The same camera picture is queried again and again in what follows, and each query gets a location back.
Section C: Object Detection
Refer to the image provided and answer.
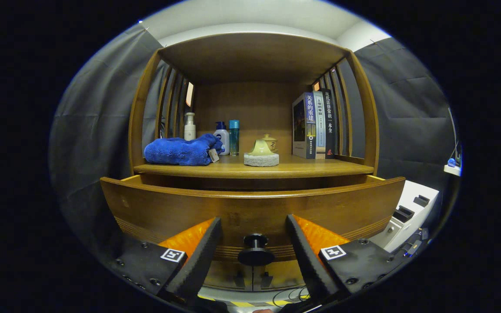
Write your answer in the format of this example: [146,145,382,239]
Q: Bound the yellow black floor tape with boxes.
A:
[198,296,307,308]

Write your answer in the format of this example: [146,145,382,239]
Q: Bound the blue spine book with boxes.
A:
[292,92,317,159]

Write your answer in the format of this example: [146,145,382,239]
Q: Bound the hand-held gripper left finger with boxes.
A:
[111,216,223,305]

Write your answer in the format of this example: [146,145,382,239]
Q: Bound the brown wooden cabinet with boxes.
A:
[100,32,406,292]

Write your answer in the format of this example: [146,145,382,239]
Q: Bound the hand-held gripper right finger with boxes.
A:
[285,214,407,305]

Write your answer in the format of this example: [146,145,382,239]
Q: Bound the wooden drawer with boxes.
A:
[100,174,406,263]

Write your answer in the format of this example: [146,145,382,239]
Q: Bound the white bottle blue cap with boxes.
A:
[214,121,230,156]

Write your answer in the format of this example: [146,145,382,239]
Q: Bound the black spine book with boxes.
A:
[320,88,337,158]

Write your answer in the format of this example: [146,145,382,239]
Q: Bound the beige lidded teacup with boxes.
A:
[261,133,279,153]

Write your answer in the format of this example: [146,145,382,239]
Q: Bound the folded blue towel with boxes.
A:
[144,133,225,166]

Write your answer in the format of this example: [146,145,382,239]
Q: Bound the white drawer cabinet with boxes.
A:
[369,180,440,253]

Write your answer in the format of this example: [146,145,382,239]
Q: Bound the wooden cabinet door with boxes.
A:
[205,260,253,291]
[253,260,305,291]

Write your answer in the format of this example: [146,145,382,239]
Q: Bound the teal clear bottle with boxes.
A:
[229,120,240,156]

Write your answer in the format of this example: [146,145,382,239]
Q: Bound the black round drawer knob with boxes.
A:
[237,233,276,266]

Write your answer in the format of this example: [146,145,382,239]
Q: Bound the white spine book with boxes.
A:
[312,91,327,159]

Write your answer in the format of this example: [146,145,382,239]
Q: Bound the wooden countertop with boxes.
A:
[134,154,375,180]

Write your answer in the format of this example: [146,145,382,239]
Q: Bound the white pump bottle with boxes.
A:
[184,113,197,141]

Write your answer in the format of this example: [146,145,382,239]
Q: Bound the green handled scrub brush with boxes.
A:
[244,139,280,167]

